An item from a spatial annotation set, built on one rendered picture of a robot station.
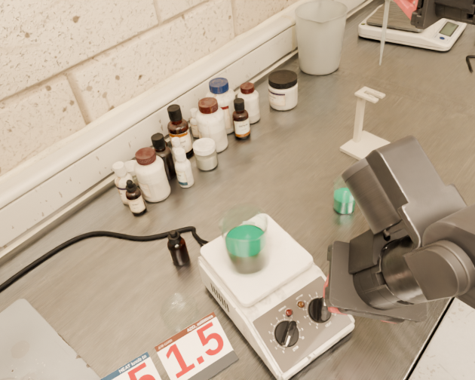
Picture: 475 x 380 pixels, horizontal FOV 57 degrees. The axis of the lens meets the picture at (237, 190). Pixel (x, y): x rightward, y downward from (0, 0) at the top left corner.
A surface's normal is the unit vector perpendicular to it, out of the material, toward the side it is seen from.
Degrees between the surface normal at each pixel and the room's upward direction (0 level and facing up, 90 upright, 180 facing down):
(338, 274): 31
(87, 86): 90
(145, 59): 90
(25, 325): 0
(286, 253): 0
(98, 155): 90
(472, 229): 21
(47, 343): 0
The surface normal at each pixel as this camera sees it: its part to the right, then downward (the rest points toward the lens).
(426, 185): 0.14, -0.33
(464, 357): -0.10, -0.73
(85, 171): 0.76, 0.39
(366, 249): -0.97, -0.21
